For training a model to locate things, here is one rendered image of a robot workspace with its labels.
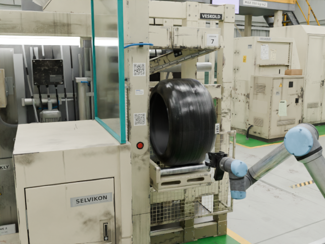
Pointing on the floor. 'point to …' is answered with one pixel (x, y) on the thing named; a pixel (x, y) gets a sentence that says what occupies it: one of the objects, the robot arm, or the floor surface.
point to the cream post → (140, 136)
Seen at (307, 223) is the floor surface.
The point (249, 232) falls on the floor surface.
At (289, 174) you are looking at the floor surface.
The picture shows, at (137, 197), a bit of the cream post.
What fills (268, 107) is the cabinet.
